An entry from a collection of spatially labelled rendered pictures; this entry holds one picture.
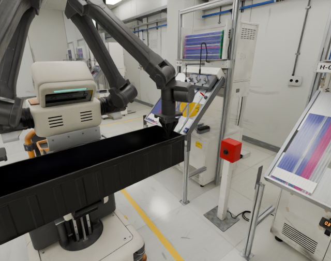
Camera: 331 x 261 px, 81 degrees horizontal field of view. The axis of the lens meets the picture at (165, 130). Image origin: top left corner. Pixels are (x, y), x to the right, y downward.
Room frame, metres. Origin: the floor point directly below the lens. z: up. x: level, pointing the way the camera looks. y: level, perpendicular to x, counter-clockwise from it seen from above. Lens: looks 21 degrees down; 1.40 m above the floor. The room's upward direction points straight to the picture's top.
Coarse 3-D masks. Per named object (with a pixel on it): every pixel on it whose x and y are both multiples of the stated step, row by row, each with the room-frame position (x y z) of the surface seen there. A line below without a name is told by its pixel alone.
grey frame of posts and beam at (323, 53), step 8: (328, 16) 1.35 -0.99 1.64; (328, 24) 1.34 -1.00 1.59; (328, 40) 1.32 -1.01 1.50; (320, 48) 1.35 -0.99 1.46; (328, 48) 1.33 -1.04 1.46; (320, 56) 1.34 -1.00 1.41; (320, 72) 1.29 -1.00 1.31; (328, 72) 1.26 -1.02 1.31; (312, 80) 1.34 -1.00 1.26; (320, 80) 1.33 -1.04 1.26; (312, 88) 1.34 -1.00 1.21; (312, 96) 1.32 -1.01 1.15; (256, 184) 1.05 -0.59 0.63; (264, 184) 1.04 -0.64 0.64; (256, 192) 1.04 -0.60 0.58; (256, 200) 1.05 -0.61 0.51; (256, 208) 1.03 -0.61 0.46; (256, 216) 1.02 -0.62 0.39; (248, 224) 1.05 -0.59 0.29; (256, 224) 1.04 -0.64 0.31; (248, 232) 1.04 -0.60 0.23; (248, 240) 1.04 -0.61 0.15; (248, 248) 1.03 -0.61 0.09
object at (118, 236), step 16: (112, 224) 1.07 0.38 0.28; (128, 224) 1.07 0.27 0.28; (80, 240) 0.94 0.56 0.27; (96, 240) 0.93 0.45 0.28; (112, 240) 0.93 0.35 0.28; (128, 240) 0.93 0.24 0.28; (32, 256) 0.83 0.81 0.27; (48, 256) 0.83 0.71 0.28; (64, 256) 0.83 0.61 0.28; (80, 256) 0.83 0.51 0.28; (96, 256) 0.83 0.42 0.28; (112, 256) 0.83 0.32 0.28; (128, 256) 0.86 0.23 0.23; (144, 256) 0.95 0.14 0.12
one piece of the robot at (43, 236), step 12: (108, 204) 1.13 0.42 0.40; (84, 216) 0.99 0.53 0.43; (96, 216) 1.07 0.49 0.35; (48, 228) 0.89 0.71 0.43; (60, 228) 0.87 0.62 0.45; (72, 228) 0.93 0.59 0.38; (84, 228) 0.96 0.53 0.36; (96, 228) 1.04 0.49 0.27; (36, 240) 0.84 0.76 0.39; (48, 240) 0.88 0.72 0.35; (84, 240) 0.94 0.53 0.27
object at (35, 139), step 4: (36, 136) 1.16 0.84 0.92; (32, 140) 1.14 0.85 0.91; (36, 140) 1.15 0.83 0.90; (40, 140) 1.16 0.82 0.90; (24, 144) 1.06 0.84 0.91; (28, 144) 1.06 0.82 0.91; (32, 144) 1.07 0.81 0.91; (36, 144) 1.11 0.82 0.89; (24, 148) 1.06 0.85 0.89; (28, 148) 1.05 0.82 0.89; (32, 148) 1.06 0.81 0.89; (36, 148) 1.12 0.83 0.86; (36, 152) 1.11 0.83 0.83
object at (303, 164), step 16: (304, 128) 1.14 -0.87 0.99; (320, 128) 1.09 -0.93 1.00; (304, 144) 1.05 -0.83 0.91; (320, 144) 1.01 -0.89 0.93; (288, 160) 1.02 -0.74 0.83; (304, 160) 0.98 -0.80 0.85; (320, 160) 0.94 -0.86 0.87; (272, 176) 0.99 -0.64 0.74; (288, 176) 0.95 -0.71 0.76; (304, 176) 0.91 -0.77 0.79; (320, 176) 0.88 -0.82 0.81; (304, 192) 0.85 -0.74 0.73
